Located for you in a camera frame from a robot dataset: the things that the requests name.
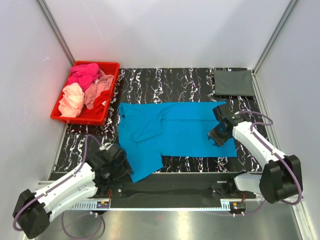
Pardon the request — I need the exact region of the blue t shirt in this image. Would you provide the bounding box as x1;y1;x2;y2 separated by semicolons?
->
118;101;237;183

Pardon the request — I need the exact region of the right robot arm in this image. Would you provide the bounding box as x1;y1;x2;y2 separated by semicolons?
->
208;105;303;206

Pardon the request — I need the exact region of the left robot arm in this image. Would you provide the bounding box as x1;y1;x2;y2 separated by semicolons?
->
12;144;132;239

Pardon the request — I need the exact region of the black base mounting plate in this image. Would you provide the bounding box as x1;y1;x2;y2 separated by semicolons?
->
94;172;256;210

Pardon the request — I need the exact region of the folded dark grey t shirt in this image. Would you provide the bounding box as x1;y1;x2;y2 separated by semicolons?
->
214;70;255;97

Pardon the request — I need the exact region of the red t shirt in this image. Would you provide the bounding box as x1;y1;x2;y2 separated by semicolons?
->
79;91;111;120

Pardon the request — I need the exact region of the peach t shirt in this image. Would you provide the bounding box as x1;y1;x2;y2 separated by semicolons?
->
58;83;85;118

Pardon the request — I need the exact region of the dusty pink t shirt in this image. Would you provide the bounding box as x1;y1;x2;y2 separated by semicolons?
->
84;74;114;109

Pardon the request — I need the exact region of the hot pink t shirt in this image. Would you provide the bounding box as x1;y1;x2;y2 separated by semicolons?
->
67;63;102;92

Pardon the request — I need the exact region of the red plastic bin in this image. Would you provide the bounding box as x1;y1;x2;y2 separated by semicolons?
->
50;61;120;126

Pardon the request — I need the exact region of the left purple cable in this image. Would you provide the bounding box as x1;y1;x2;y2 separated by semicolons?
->
12;134;108;240

